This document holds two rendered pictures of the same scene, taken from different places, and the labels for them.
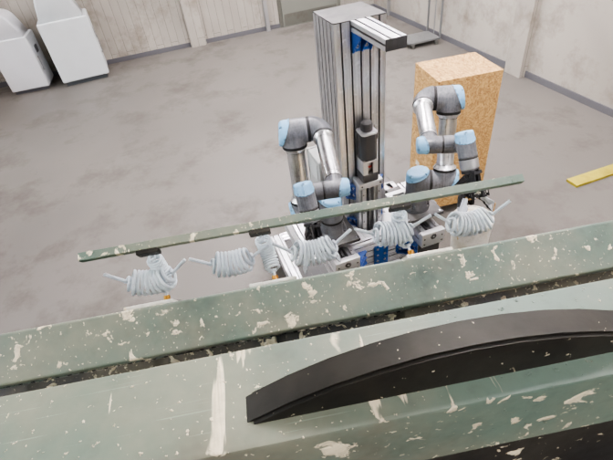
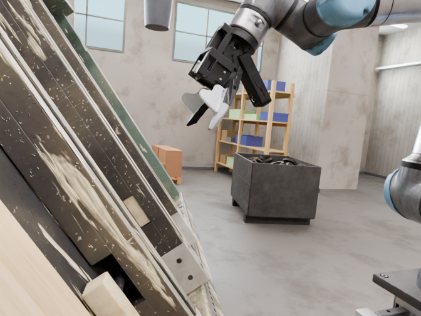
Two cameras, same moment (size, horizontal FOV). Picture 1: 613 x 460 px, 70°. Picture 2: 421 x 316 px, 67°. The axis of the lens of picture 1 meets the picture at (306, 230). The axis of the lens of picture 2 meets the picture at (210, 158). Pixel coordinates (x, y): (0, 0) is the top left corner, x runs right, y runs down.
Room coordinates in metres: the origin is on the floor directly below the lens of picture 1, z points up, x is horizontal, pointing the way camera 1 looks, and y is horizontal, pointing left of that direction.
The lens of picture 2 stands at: (1.20, -0.68, 1.34)
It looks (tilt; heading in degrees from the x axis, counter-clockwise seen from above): 7 degrees down; 84
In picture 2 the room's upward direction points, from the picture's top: 5 degrees clockwise
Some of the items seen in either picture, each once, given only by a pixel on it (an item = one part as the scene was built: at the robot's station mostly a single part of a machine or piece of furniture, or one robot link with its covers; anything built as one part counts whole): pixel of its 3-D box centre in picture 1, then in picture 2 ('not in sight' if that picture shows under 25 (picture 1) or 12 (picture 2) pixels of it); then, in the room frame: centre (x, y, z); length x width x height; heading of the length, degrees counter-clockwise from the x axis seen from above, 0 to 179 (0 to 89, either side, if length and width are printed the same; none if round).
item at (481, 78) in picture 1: (449, 140); not in sight; (3.24, -1.30, 0.63); 0.50 x 0.42 x 1.25; 97
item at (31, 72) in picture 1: (16, 50); not in sight; (7.95, 4.40, 0.62); 0.63 x 0.56 x 1.24; 105
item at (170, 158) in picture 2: not in sight; (156, 163); (0.75, 6.00, 0.33); 1.15 x 0.80 x 0.66; 107
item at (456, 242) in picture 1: (472, 230); not in sight; (2.50, -1.27, 0.24); 0.32 x 0.30 x 0.47; 105
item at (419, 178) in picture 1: (418, 180); not in sight; (1.90, -0.62, 1.20); 0.13 x 0.12 x 0.14; 79
